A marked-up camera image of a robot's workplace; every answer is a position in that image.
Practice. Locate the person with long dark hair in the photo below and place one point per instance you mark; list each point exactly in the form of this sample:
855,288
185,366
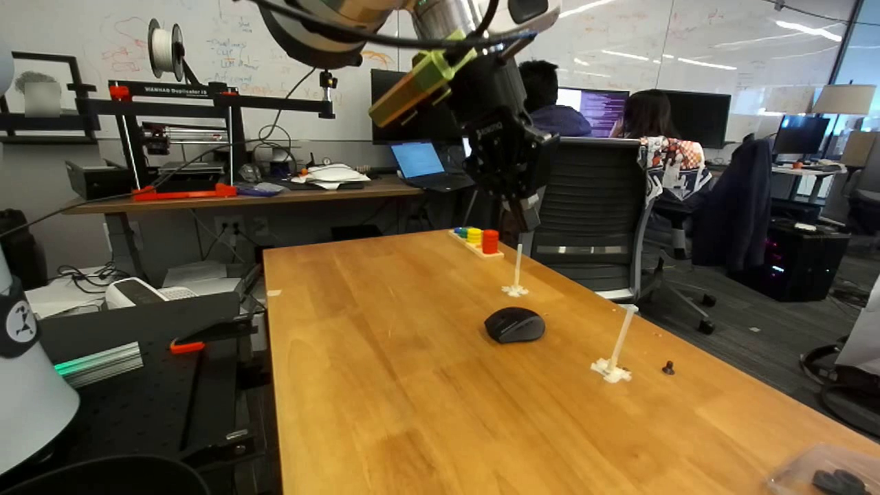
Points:
651,113

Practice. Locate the white objects pile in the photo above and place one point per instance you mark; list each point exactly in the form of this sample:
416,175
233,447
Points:
332,176

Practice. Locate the white green tube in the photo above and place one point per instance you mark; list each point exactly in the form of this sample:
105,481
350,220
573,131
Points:
100,365

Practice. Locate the open laptop blue screen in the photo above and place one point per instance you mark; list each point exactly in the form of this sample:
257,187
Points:
419,161

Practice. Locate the yellow green wrist camera mount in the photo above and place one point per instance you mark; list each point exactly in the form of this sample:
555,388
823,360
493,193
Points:
416,85

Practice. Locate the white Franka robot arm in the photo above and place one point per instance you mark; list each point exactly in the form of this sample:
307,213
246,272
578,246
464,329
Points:
442,15

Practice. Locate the grey mesh office chair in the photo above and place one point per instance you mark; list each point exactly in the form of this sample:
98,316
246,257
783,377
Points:
593,202

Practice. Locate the black computer mouse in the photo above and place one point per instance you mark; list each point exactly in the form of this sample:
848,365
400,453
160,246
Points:
516,325

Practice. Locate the tall white plastic stand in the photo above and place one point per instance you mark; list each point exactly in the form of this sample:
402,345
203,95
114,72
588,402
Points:
613,370

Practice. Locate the small dark monitor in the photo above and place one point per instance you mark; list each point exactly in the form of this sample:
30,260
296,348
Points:
801,134

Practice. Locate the red toy block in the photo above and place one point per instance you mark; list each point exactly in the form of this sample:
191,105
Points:
490,241

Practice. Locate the black computer tower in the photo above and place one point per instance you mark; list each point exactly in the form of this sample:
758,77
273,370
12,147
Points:
808,263

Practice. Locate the person in blue shirt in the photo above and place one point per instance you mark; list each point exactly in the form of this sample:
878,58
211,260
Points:
555,113

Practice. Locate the blue toy block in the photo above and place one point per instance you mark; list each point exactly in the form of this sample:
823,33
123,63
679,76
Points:
461,233

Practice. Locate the white filament spool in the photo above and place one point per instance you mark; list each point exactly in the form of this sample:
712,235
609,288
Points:
167,48

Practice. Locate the wooden work desk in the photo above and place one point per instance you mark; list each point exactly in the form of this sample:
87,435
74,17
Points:
277,197

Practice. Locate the dark jacket on chair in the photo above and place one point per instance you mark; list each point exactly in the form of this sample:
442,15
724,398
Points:
732,202

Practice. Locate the beige lamp shade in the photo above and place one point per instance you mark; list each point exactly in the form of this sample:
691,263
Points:
845,99

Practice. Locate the mouse in clear packaging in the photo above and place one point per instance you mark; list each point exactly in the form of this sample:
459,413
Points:
840,479

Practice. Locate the black red 3D printer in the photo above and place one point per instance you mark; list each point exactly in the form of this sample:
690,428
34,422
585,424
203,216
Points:
189,96

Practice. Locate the framed portrait picture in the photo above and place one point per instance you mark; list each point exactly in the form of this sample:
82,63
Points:
39,92

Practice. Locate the floral cloth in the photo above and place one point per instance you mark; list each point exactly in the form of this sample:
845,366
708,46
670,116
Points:
679,167

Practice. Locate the yellow toy block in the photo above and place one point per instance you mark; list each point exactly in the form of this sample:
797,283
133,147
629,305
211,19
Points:
474,235

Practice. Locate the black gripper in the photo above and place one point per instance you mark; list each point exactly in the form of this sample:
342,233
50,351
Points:
485,92

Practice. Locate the white cone-shaped base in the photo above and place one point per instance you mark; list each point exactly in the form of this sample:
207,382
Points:
30,402

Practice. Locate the monitor with purple screen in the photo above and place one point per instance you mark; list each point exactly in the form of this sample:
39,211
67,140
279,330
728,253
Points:
602,112

